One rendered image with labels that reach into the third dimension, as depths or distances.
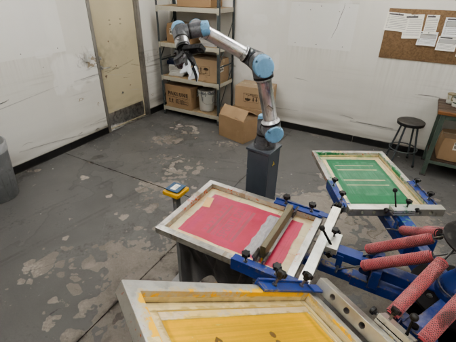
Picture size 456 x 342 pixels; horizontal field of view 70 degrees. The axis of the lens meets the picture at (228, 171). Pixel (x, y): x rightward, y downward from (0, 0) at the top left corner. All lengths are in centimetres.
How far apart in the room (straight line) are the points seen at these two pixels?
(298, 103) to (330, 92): 55
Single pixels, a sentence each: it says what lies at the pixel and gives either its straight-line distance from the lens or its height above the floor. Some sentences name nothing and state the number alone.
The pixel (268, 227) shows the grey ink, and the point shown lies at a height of 96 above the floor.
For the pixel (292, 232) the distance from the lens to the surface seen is 190.
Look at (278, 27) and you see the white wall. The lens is 552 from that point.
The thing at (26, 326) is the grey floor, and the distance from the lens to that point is 298.
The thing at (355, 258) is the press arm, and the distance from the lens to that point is 172.
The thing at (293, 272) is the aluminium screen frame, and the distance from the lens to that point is 164.
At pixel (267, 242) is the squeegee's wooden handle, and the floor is 106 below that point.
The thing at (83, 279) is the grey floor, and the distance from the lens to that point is 311.
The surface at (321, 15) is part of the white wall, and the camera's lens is 531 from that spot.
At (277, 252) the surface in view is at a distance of 176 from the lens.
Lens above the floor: 217
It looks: 30 degrees down
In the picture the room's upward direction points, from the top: 1 degrees clockwise
